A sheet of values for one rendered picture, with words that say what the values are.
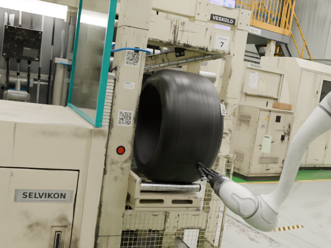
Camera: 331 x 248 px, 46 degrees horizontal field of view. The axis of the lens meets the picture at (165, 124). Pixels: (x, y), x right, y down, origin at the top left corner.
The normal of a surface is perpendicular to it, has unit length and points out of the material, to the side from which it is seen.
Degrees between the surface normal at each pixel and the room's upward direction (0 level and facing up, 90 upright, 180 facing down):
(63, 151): 90
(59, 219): 90
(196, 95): 51
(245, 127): 90
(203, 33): 90
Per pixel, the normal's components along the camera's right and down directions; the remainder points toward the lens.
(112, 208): 0.37, 0.15
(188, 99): 0.39, -0.42
